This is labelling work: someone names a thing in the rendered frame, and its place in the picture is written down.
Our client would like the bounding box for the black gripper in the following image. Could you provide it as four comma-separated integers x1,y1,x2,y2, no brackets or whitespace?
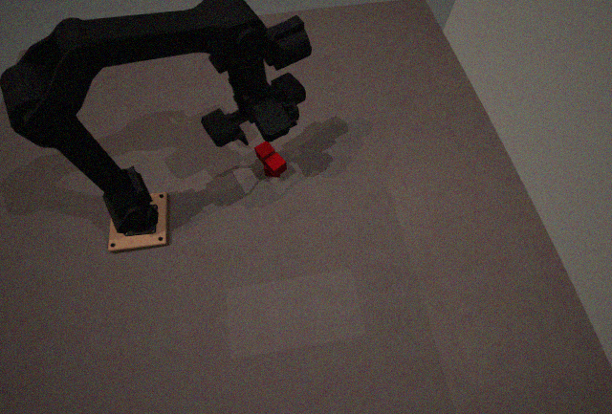
201,73,306,147

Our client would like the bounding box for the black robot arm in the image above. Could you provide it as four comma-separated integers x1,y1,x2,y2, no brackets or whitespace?
0,0,312,236

